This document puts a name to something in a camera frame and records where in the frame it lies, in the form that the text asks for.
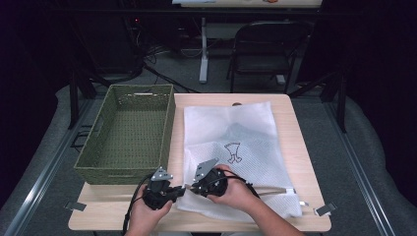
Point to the white desk leg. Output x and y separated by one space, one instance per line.
204 49

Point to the green woven basket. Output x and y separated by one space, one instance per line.
131 137

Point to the white mesh laundry bag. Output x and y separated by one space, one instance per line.
203 124

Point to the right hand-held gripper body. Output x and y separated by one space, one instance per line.
213 183

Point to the silver metal table clip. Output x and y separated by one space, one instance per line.
75 206
326 209

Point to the dark round table grommet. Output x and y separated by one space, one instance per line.
236 104

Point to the aluminium floor rail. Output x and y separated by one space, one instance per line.
372 196
31 196

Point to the light background desk top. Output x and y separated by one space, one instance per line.
246 4

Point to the black folding chair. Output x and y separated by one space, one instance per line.
262 36

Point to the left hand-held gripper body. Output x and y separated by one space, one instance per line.
157 195

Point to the black metal stand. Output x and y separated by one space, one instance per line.
73 105
342 108

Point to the person's right hand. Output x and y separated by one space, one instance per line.
239 196

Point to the orange object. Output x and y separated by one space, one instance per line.
270 1

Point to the person's left hand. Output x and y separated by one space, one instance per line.
147 221

